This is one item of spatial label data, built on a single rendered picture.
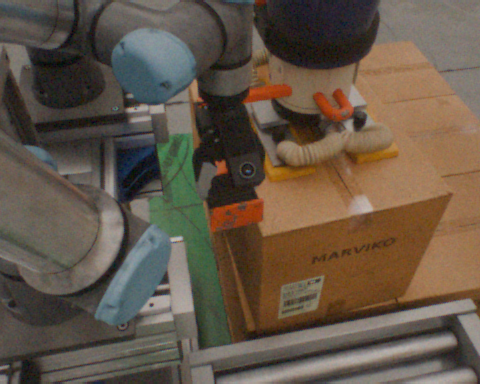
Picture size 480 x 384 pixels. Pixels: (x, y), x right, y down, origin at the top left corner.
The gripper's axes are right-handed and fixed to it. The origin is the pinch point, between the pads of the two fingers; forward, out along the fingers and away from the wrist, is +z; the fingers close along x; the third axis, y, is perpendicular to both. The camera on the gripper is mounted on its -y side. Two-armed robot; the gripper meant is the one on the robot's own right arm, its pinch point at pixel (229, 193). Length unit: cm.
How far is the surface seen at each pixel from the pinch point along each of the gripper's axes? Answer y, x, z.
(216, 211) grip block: -4.7, 3.3, -1.9
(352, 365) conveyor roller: -13, -26, 54
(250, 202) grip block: -4.4, -2.1, -2.0
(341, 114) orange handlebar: 13.7, -25.6, -0.2
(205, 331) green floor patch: 31, 3, 108
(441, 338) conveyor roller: -13, -49, 53
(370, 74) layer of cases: 95, -83, 54
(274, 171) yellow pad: 13.6, -12.8, 11.6
